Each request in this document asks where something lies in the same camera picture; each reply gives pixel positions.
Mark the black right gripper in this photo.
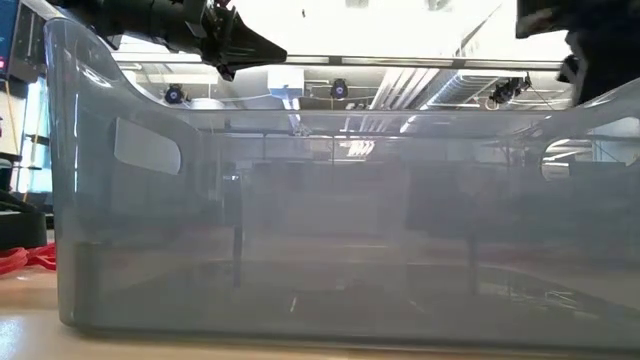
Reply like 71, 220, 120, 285
556, 29, 640, 107

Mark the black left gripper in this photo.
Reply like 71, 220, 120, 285
182, 0, 289, 82

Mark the white hanging box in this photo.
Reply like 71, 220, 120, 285
267, 67, 306, 100

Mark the grey translucent plastic basket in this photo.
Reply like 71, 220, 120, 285
43, 17, 640, 351

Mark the black hanging camera rig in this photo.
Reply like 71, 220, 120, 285
488, 73, 532, 106

